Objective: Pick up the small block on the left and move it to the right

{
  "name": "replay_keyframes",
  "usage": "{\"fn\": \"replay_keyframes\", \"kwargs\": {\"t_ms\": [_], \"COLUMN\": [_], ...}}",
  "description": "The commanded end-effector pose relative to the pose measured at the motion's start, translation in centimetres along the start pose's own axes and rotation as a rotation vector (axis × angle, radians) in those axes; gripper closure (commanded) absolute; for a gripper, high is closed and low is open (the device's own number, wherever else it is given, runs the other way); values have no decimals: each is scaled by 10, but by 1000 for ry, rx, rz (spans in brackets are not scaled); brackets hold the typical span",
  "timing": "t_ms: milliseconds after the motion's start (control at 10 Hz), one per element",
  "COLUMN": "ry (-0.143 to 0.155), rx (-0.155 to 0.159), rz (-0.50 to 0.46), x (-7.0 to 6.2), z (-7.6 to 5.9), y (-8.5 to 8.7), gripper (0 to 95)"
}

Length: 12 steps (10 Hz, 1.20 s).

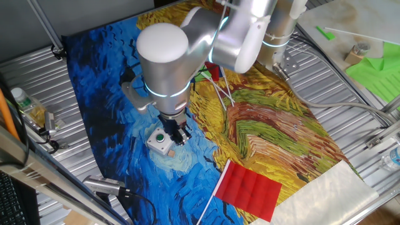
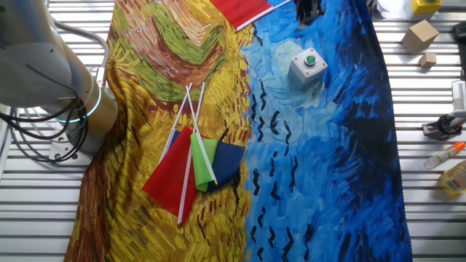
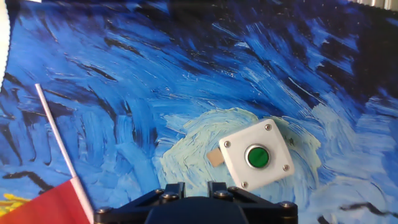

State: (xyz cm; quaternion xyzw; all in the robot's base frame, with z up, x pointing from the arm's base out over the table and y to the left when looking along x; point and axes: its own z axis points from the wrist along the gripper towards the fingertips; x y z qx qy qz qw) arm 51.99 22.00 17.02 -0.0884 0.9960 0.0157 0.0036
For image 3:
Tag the white box green push button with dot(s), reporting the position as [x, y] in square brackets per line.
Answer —
[256, 155]

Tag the small wooden block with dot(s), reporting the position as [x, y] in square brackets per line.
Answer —
[215, 157]

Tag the Van Gogh painting print cloth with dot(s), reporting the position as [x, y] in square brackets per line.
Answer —
[186, 77]

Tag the large red flag white stick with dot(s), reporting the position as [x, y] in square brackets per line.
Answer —
[53, 205]

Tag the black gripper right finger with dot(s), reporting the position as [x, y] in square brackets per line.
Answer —
[222, 189]

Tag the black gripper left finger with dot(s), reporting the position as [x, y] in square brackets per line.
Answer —
[172, 190]

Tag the white glossy sheet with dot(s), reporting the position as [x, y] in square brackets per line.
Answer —
[3, 37]

